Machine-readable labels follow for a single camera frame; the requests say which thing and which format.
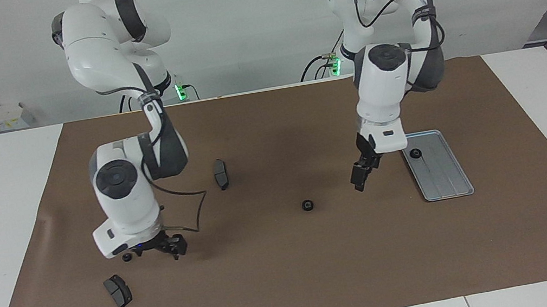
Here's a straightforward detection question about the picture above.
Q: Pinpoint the brown paper mat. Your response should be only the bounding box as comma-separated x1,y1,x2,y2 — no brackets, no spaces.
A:
0,43,547,307

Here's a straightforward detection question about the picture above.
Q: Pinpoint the dark grey brake pad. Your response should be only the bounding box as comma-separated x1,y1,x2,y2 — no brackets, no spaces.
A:
211,157,231,192
102,272,135,307

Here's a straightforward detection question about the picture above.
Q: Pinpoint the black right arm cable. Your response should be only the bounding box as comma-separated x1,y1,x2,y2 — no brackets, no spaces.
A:
129,79,213,240

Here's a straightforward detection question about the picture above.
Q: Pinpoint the black base cable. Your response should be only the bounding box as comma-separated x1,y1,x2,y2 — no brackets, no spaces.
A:
116,91,136,114
297,52,339,82

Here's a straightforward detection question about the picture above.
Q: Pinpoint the silver metal tray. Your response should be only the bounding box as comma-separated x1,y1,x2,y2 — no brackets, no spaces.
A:
398,124,476,206

